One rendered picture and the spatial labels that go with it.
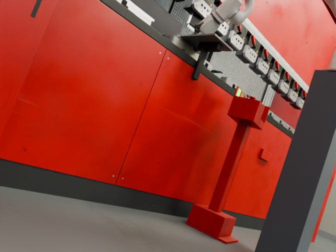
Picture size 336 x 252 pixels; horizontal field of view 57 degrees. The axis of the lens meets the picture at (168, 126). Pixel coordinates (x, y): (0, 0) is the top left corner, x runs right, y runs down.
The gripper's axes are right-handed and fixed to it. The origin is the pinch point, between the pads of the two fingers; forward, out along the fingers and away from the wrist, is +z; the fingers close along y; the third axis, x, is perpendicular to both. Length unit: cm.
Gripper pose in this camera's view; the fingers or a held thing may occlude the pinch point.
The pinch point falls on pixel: (196, 38)
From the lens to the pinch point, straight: 190.9
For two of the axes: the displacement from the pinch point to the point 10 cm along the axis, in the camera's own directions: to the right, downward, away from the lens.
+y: -6.6, -3.1, -6.8
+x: 2.8, 7.4, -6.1
